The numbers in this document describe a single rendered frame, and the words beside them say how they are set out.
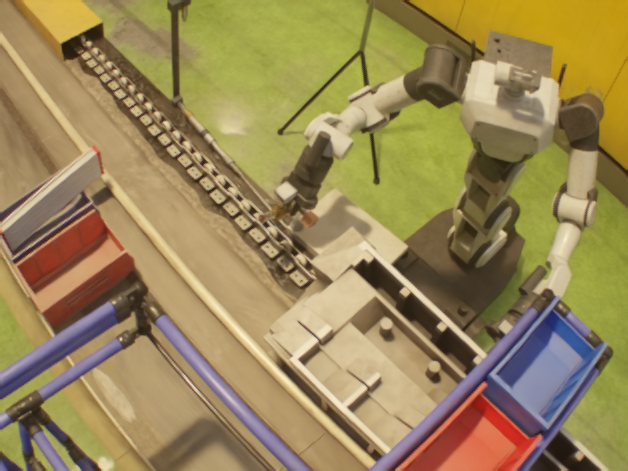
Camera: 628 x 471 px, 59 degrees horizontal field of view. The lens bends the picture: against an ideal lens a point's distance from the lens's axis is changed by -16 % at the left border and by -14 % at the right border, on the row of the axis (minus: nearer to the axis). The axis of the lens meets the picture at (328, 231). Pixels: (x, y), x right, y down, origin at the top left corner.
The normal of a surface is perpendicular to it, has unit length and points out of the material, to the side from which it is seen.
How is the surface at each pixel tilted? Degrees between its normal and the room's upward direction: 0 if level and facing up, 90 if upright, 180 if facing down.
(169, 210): 0
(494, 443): 23
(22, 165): 0
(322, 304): 10
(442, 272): 0
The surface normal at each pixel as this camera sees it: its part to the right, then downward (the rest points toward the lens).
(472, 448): 0.20, -0.61
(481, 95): -0.13, -0.34
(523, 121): -0.30, 0.40
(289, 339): -0.22, -0.65
